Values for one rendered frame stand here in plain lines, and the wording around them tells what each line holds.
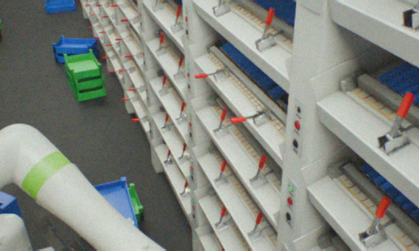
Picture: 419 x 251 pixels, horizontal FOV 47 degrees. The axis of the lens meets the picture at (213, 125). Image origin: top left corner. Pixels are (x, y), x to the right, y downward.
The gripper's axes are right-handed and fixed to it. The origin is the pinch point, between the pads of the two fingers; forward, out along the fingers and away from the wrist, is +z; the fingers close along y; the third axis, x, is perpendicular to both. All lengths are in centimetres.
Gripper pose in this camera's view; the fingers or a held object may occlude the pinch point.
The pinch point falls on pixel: (60, 234)
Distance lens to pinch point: 137.2
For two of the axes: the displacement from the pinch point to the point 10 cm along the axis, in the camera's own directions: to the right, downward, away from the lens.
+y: -3.9, -6.4, -6.6
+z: -5.8, -3.8, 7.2
